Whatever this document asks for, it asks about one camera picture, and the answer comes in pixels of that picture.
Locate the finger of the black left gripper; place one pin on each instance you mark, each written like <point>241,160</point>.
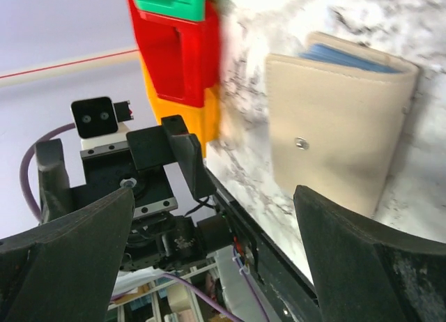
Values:
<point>53,181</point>
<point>167,143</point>

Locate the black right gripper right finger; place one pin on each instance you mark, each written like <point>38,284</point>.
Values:
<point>363,270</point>

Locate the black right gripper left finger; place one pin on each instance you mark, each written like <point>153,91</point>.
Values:
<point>66,269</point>

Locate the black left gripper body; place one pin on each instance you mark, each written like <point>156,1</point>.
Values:
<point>108,168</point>

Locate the beige card holder wallet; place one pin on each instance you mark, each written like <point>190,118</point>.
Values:
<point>333,127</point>

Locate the yellow plastic bin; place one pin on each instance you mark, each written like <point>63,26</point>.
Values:
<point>203,122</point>

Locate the red plastic bin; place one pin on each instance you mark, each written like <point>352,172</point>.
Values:
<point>181,56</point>

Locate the green plastic bin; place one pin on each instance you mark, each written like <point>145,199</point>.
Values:
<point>184,9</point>

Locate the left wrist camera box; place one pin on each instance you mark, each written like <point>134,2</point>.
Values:
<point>99,121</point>

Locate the black table front rail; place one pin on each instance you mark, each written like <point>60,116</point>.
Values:
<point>286,289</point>

